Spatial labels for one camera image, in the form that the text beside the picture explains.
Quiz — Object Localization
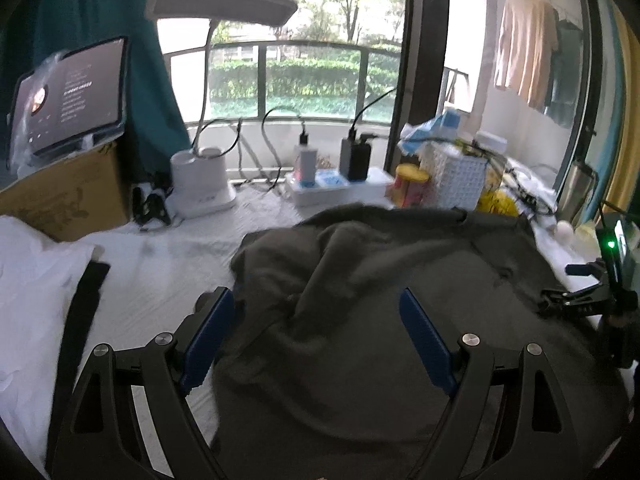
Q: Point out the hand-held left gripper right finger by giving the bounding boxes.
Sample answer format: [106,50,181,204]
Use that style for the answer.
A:
[398,287,601,480]

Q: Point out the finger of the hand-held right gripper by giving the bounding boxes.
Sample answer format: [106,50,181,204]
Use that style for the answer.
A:
[539,280,619,318]
[565,258,609,278]

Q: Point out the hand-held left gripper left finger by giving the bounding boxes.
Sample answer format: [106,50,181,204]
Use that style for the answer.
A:
[47,286,236,480]

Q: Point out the dark grey garment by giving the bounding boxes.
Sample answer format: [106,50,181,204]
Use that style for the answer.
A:
[210,203,628,480]

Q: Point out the steel cup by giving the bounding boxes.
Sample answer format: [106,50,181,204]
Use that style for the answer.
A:
[556,158,598,228]

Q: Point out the white textured tablecloth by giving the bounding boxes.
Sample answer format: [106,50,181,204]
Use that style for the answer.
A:
[0,167,608,480]

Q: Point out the yellow packet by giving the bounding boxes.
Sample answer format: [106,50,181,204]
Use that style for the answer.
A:
[475,160,521,217]

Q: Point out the white desk lamp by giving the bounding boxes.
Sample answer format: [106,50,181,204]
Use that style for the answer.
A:
[145,0,299,219]

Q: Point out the yellow red can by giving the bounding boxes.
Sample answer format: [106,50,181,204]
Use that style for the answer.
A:
[391,162,431,207]

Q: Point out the white perforated basket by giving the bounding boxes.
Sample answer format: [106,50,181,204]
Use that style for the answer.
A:
[420,140,491,211]

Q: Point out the white power strip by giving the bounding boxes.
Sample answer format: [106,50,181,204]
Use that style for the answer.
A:
[285,167,396,208]

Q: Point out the white cloth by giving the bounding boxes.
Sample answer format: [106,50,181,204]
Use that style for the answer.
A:
[0,215,106,461]

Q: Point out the green hanging garment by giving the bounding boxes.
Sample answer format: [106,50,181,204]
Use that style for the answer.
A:
[542,19,586,128]

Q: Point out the black charger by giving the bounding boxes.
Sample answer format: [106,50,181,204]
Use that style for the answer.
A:
[340,132,373,182]

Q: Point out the brown cardboard box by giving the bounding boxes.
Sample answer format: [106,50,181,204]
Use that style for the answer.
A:
[0,141,132,243]

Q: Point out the white charger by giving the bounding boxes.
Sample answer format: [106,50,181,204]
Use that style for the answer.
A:
[295,144,319,186]

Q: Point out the blue white plastic bag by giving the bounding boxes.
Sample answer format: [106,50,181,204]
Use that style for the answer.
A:
[397,108,468,156]

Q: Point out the peach hanging shirt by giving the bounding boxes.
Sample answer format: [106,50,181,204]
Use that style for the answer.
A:
[492,0,560,110]

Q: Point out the balcony railing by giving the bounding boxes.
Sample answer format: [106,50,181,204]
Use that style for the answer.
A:
[162,39,403,121]

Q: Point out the tablet in clear case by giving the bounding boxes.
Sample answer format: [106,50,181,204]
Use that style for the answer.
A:
[10,35,130,158]

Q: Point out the teal curtain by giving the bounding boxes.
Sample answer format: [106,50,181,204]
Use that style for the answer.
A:
[0,0,193,191]

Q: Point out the black strap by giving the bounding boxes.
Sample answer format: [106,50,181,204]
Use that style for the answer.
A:
[47,261,111,466]

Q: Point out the black cable bundle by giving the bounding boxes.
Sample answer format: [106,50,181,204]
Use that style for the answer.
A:
[131,180,173,231]

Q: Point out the black looping loose cable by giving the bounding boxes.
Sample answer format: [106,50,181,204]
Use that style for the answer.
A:
[197,117,246,186]

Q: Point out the black charger cable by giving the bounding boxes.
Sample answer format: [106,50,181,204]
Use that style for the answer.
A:
[349,87,398,140]

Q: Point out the black white-charger cable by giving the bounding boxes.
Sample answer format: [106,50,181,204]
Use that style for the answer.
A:
[262,106,310,191]

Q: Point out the dark window frame post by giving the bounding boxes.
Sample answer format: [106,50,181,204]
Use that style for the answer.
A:
[402,0,451,171]

